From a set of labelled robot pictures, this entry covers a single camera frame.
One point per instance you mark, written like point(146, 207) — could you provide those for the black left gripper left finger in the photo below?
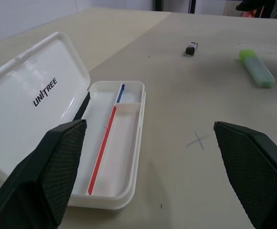
point(33, 181)

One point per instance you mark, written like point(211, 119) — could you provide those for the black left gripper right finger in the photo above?
point(255, 176)

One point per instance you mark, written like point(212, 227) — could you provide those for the white rectangular box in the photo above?
point(120, 148)

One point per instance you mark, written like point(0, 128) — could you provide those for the green highlighter pen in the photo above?
point(257, 69)

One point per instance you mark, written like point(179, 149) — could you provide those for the small black eraser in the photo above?
point(190, 49)

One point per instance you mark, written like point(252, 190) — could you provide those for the orange background object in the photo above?
point(250, 13)

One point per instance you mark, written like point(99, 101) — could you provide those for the black background object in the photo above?
point(250, 3)

